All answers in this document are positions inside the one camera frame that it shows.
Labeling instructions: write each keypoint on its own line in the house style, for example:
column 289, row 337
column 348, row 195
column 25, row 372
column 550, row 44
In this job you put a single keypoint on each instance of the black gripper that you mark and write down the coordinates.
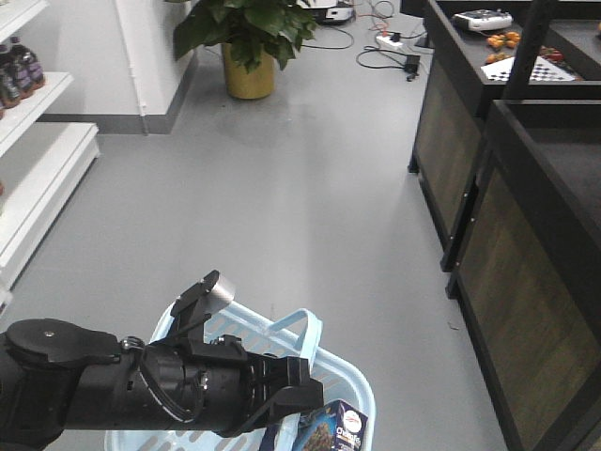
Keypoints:
column 226, row 389

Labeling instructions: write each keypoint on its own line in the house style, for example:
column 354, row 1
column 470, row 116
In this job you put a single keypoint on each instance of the blue chocolate cookie box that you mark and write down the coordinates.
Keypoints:
column 339, row 425

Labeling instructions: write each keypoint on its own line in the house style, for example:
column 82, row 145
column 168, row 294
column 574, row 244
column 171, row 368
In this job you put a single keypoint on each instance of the light blue plastic basket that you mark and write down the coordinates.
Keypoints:
column 295, row 334

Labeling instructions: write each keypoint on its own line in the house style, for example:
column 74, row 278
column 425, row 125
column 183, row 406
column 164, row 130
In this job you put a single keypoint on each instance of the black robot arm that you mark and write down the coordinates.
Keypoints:
column 57, row 376

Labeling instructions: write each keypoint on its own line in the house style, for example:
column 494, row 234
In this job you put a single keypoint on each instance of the yellow plant pot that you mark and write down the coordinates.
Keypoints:
column 243, row 85

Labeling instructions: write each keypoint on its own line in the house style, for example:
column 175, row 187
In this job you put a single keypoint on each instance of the white power strip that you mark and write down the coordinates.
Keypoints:
column 387, row 43

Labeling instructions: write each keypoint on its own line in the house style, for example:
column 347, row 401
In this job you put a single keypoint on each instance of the green potted plant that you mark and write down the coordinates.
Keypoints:
column 250, row 27

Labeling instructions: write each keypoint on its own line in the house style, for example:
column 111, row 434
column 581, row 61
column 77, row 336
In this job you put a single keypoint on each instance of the wooden black-framed display counter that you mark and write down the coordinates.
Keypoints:
column 447, row 147

